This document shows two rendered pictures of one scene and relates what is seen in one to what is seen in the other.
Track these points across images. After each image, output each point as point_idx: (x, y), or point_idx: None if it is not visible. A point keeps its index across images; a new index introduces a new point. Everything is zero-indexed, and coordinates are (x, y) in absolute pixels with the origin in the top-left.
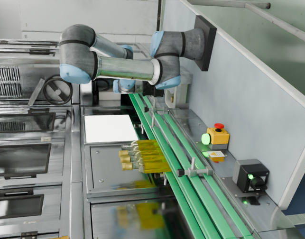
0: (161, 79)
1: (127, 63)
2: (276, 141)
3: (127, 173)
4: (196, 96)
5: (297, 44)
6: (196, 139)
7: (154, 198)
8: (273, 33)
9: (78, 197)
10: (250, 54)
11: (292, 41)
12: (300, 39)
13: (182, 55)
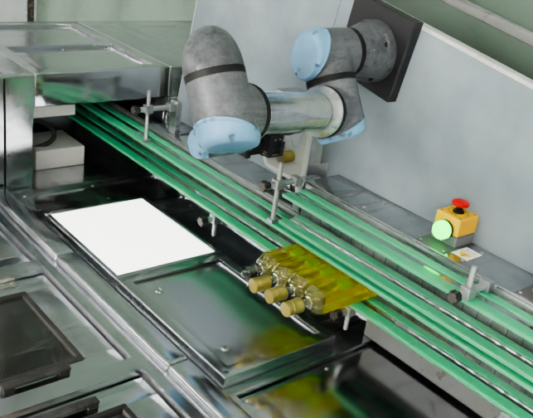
0: (341, 127)
1: (299, 101)
2: None
3: (257, 323)
4: (354, 148)
5: (458, 32)
6: (412, 233)
7: (333, 359)
8: (399, 8)
9: (214, 389)
10: (523, 77)
11: (447, 26)
12: (465, 22)
13: (356, 75)
